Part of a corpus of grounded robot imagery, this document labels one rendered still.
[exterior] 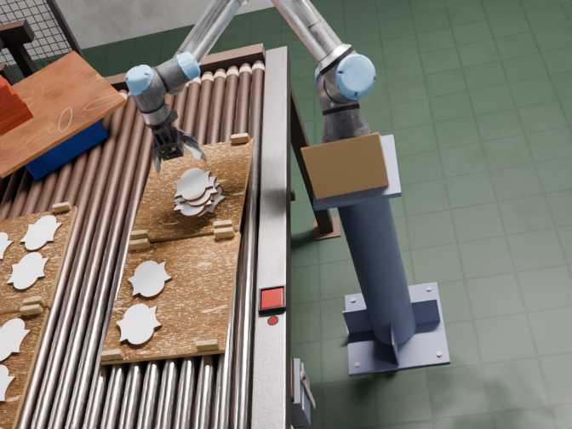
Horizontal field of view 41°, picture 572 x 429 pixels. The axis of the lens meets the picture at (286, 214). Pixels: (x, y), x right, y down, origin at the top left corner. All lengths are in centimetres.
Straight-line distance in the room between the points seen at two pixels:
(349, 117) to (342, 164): 14
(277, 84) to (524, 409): 143
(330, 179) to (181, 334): 65
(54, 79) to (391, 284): 148
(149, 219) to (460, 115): 196
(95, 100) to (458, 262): 157
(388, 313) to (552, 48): 196
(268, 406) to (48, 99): 157
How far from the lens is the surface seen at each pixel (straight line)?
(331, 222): 340
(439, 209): 342
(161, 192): 247
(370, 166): 226
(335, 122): 226
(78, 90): 293
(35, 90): 306
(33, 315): 233
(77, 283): 237
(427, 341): 298
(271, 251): 217
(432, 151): 370
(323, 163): 223
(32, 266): 246
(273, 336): 198
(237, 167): 244
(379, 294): 273
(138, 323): 212
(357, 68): 213
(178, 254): 225
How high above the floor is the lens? 248
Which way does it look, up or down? 44 degrees down
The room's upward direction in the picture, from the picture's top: 20 degrees counter-clockwise
